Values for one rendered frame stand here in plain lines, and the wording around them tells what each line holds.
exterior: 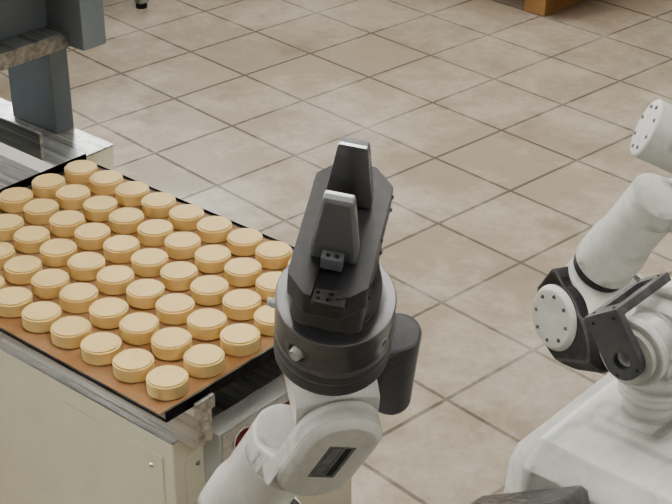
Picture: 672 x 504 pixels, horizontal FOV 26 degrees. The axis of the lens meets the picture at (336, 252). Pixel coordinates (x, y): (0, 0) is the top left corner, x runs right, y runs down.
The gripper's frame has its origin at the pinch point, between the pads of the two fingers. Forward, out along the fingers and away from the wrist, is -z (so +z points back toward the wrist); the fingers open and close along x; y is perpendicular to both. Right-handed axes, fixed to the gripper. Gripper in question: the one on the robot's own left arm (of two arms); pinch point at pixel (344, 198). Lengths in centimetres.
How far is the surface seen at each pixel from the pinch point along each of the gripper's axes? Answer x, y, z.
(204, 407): 24, -18, 72
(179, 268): 49, -28, 81
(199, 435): 22, -18, 75
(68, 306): 39, -40, 79
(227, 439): 25, -15, 79
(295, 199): 198, -42, 246
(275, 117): 249, -60, 269
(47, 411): 29, -41, 90
